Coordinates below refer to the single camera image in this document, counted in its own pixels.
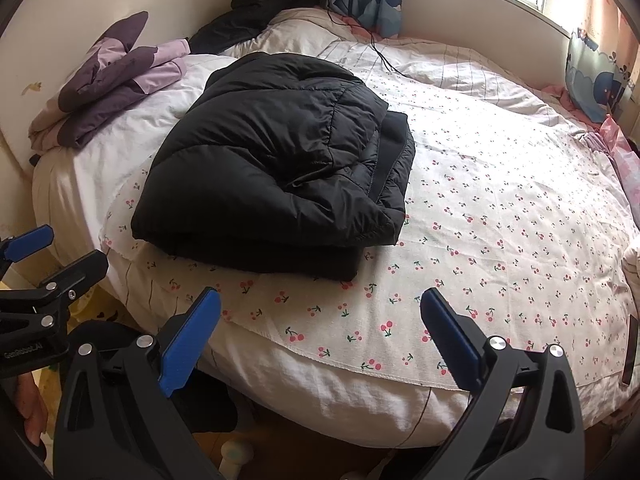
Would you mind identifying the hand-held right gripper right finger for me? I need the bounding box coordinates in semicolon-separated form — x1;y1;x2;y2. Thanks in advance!
420;287;587;480

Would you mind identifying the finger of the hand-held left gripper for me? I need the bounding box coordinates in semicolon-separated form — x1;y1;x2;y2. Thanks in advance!
0;225;55;273
20;249;110;312

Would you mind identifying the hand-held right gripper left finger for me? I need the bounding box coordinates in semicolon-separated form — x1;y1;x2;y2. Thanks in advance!
52;286;223;480

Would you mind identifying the black puffer jacket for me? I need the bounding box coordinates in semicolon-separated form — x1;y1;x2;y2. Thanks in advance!
131;51;417;282

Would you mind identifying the person's left hand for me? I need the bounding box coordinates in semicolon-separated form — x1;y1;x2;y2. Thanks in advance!
12;372;50;443

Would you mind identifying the yellow patterned floor mat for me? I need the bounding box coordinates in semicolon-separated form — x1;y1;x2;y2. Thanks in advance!
0;280;131;391

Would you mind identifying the white round object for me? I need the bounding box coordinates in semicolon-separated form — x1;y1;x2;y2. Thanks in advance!
220;440;253;480

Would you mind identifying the purple jacket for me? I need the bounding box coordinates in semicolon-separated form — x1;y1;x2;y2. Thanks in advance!
27;10;193;151

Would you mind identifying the dark phone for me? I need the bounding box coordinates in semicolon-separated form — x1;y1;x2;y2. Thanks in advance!
620;317;640;387

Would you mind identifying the pink cloth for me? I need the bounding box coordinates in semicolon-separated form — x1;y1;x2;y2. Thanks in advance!
542;82;640;196

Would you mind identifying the white striped quilt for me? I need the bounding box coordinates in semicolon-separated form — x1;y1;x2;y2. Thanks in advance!
220;7;601;136

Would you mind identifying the black coat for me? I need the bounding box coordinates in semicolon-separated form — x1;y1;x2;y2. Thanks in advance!
187;0;326;56

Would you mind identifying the black cable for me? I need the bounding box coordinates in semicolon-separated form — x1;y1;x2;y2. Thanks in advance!
312;0;401;78

